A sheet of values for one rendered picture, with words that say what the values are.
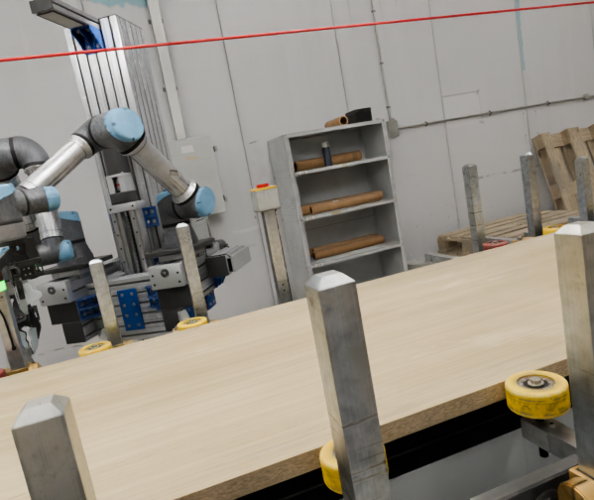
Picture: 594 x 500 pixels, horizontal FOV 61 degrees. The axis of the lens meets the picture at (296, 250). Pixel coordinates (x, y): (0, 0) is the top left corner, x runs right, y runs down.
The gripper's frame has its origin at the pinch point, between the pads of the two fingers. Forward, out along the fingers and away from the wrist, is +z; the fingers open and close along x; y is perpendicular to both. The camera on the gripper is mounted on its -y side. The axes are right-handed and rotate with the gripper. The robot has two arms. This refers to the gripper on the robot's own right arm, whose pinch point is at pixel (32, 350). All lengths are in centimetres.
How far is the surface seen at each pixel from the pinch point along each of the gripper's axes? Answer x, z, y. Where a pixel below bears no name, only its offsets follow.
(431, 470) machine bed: -74, 4, -124
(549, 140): -449, -28, 224
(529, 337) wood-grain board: -100, -7, -116
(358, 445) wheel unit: -55, -18, -145
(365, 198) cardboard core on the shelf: -223, -11, 193
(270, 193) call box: -81, -37, -38
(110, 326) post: -28.7, -9.4, -36.3
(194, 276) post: -54, -18, -36
